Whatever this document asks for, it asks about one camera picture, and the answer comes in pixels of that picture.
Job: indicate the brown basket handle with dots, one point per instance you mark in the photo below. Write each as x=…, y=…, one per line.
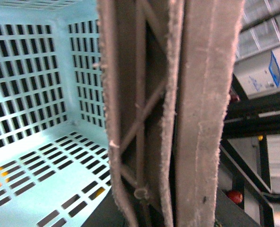
x=167, y=70

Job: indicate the light blue plastic basket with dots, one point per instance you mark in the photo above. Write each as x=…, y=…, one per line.
x=54, y=168

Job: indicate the red apple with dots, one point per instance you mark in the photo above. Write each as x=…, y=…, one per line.
x=235, y=196

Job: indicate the white freezer box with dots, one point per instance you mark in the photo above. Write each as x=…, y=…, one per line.
x=259, y=75

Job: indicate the black produce shelf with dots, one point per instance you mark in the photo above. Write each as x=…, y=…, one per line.
x=250, y=162

